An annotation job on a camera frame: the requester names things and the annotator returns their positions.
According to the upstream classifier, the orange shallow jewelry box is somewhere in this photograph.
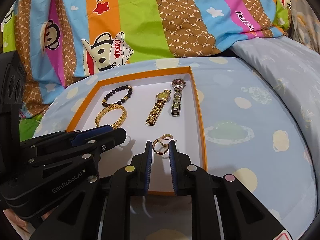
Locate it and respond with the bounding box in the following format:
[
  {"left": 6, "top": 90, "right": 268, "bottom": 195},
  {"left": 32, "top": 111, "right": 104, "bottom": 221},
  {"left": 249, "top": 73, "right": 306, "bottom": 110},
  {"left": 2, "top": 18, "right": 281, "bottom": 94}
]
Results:
[{"left": 67, "top": 66, "right": 208, "bottom": 177}]

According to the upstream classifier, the person's left hand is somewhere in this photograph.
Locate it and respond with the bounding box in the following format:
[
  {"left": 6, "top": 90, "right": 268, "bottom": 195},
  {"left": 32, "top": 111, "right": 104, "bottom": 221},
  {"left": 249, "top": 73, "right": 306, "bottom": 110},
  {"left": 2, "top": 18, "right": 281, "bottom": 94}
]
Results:
[{"left": 2, "top": 208, "right": 54, "bottom": 240}]

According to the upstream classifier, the gold chain bangle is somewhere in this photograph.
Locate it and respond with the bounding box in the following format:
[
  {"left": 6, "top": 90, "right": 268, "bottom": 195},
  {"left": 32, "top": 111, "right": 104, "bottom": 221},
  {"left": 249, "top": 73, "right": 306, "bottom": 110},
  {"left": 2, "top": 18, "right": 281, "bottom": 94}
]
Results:
[{"left": 94, "top": 105, "right": 127, "bottom": 129}]

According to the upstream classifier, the colourful striped monkey blanket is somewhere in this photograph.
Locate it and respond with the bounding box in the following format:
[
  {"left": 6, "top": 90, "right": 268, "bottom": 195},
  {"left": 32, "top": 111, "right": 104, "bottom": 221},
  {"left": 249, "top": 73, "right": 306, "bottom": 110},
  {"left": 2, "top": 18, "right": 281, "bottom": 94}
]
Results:
[{"left": 2, "top": 0, "right": 293, "bottom": 117}]

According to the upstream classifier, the grey floral fabric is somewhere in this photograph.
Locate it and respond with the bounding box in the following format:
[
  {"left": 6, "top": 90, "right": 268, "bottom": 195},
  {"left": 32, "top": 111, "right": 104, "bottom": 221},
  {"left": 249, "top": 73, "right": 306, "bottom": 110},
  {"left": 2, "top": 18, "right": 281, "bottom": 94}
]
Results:
[{"left": 289, "top": 0, "right": 319, "bottom": 53}]

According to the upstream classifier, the gold wristwatch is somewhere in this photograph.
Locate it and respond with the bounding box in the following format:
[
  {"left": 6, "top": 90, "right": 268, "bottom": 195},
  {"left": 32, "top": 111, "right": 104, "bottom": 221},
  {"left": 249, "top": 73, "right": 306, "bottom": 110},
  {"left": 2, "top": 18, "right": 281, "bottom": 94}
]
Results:
[{"left": 145, "top": 89, "right": 171, "bottom": 126}]

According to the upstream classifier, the black bead bracelet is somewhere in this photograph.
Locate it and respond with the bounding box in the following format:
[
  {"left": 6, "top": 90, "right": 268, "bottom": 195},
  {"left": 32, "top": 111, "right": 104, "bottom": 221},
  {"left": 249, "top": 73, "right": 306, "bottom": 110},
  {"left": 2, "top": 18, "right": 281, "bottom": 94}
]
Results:
[{"left": 101, "top": 84, "right": 134, "bottom": 108}]

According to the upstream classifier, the silver wristwatch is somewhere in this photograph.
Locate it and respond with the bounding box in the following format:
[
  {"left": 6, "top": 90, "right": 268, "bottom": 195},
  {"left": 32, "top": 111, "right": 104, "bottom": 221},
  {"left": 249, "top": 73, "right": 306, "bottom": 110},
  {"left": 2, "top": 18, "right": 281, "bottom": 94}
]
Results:
[{"left": 171, "top": 79, "right": 185, "bottom": 116}]

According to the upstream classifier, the pale blue duvet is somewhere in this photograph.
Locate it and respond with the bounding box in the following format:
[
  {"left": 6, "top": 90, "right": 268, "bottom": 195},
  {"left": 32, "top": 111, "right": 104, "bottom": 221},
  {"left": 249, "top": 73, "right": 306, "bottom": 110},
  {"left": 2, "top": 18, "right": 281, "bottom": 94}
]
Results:
[{"left": 231, "top": 36, "right": 320, "bottom": 156}]

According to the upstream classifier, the gold hoop earring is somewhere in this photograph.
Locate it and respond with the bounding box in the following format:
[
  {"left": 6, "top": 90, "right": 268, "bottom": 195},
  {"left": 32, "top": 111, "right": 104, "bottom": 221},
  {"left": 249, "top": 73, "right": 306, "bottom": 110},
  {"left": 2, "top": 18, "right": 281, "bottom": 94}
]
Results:
[{"left": 152, "top": 134, "right": 177, "bottom": 155}]

